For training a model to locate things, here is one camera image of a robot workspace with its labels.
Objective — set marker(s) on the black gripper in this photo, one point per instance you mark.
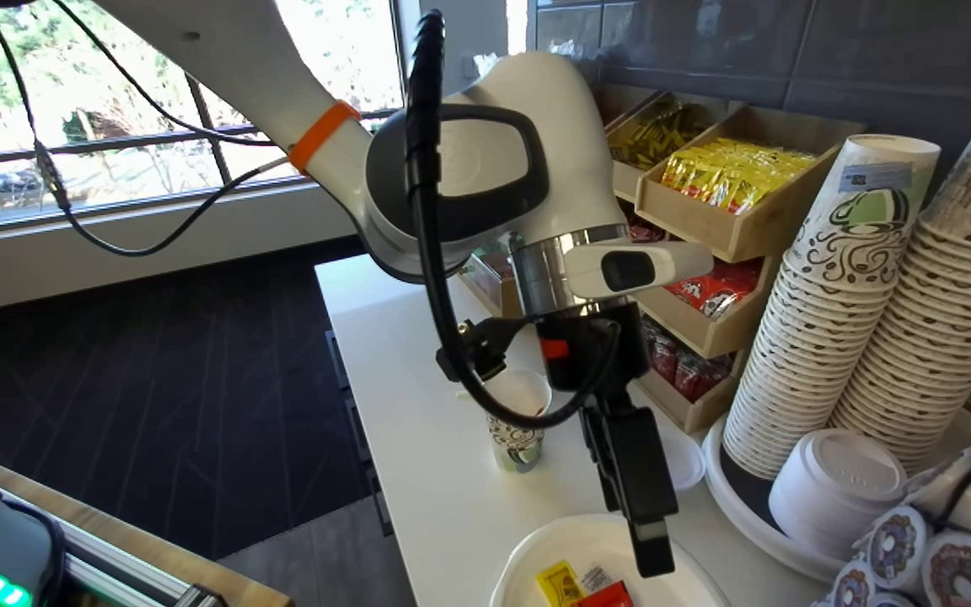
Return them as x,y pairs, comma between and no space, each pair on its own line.
626,449

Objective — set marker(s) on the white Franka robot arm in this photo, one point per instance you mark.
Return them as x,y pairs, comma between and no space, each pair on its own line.
226,54

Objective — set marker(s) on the white sachet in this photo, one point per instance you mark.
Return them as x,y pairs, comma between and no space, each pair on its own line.
593,573

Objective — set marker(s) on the white plate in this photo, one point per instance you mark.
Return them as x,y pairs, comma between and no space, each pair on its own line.
517,562

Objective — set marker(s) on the red sachet pile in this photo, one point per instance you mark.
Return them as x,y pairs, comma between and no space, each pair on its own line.
643,229
715,289

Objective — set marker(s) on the wooden condiment rack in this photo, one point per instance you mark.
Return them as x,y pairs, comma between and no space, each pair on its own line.
756,229

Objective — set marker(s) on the bright yellow sachet pile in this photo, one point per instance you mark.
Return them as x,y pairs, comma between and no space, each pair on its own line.
732,174

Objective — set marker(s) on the dark yellow sachet pile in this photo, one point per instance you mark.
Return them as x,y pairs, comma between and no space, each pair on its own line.
660,132

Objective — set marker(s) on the round white tray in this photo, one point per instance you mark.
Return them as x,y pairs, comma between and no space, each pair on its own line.
732,507

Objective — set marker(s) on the small red packet pile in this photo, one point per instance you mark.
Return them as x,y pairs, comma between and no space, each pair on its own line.
690,370

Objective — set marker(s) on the stack of white lids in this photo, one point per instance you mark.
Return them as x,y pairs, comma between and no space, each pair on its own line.
835,482

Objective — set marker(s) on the paper cup stack green logo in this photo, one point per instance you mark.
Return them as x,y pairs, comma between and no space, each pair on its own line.
823,315

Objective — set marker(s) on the donut print pod holder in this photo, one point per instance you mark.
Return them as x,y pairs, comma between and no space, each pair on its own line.
959,568

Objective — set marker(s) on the taller paper cup stack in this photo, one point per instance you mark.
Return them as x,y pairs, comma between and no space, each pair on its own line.
945,315

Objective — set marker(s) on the window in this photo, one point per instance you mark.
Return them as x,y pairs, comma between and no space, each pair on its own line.
16,136

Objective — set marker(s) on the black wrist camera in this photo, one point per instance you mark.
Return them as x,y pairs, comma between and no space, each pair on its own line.
591,350

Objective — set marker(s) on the aluminium frame robot table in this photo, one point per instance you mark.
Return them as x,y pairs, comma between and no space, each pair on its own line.
171,551

